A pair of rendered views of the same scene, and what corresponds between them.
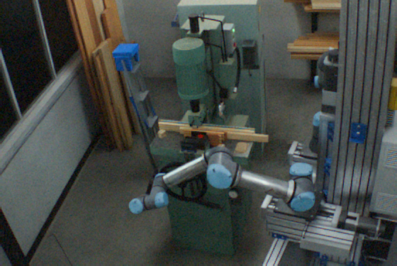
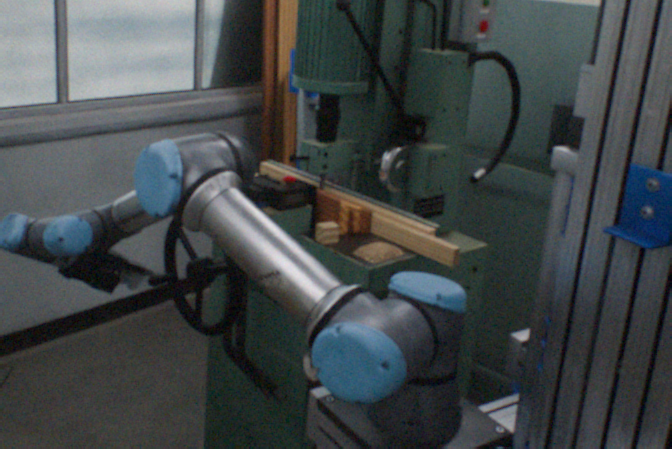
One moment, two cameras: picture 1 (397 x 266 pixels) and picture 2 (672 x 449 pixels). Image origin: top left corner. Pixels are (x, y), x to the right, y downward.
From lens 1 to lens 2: 1.46 m
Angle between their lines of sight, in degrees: 28
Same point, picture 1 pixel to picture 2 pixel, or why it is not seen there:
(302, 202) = (343, 356)
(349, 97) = (636, 56)
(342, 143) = (590, 251)
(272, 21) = not seen: outside the picture
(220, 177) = (155, 174)
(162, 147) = not seen: hidden behind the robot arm
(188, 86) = (305, 53)
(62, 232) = (32, 371)
